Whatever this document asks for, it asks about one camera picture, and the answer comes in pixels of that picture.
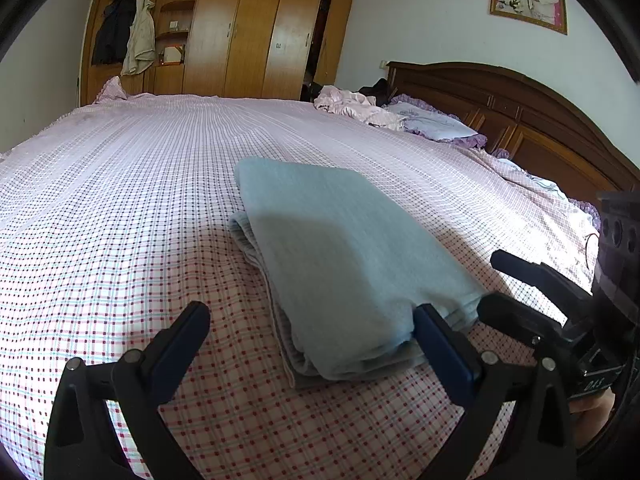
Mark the pink crumpled clothes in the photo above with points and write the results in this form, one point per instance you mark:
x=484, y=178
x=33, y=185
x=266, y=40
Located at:
x=350, y=105

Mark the light blue crumpled cloth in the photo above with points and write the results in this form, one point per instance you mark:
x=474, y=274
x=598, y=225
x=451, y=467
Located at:
x=542, y=185

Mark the wooden wardrobe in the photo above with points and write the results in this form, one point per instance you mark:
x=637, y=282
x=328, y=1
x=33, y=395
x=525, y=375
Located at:
x=250, y=35

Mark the black garment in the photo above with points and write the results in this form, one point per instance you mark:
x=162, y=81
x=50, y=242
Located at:
x=380, y=91

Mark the beige hanging jacket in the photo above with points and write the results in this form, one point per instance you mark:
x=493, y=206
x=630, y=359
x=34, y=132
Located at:
x=140, y=40

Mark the dark hanging jacket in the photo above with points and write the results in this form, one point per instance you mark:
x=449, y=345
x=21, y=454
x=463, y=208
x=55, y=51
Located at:
x=112, y=35

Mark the dark wooden headboard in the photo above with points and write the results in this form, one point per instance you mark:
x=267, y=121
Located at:
x=550, y=120

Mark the purple ruffled pillow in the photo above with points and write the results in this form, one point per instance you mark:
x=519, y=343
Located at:
x=435, y=122

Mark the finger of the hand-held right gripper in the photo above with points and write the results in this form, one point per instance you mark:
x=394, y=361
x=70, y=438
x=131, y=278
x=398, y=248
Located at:
x=545, y=277
x=520, y=322

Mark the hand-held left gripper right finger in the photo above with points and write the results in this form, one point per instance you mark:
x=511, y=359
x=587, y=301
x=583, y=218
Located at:
x=445, y=355

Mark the bed with pink checked sheet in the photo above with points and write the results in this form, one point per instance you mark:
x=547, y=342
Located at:
x=125, y=185

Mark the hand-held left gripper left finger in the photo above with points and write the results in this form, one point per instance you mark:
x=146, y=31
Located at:
x=175, y=365

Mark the light blue pants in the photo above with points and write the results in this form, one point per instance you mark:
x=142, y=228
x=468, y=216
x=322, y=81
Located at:
x=340, y=260

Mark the person's right hand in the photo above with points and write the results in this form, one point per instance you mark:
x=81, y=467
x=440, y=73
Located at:
x=592, y=417

